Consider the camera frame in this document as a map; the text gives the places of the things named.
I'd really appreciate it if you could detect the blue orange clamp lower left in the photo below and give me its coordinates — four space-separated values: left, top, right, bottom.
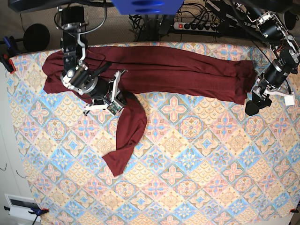
3 206 49 222

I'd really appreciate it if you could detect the maroon t-shirt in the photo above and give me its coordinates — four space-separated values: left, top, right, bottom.
42 45 257 177

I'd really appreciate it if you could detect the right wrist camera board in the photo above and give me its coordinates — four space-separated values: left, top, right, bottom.
107 102 124 116

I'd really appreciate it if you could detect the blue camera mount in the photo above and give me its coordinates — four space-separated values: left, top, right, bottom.
112 0 184 15

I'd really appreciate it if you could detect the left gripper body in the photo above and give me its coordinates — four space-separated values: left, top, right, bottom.
252 73 295 100

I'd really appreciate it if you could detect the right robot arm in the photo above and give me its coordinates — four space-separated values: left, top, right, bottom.
54 6 127 115

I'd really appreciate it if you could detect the white floor outlet box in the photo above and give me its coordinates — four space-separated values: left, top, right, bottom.
4 194 39 222

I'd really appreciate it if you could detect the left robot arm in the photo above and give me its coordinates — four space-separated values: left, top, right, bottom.
229 0 300 116

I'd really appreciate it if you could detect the black round stool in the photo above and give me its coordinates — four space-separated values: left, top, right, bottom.
23 23 50 52

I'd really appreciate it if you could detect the orange clamp lower right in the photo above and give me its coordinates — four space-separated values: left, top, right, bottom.
290 209 299 214

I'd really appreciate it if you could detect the patterned tile tablecloth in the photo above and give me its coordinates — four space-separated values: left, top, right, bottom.
3 51 300 225

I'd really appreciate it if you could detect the white power strip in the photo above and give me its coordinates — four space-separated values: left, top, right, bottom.
173 22 217 32

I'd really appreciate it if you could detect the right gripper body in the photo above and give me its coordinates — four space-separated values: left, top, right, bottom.
83 69 127 116

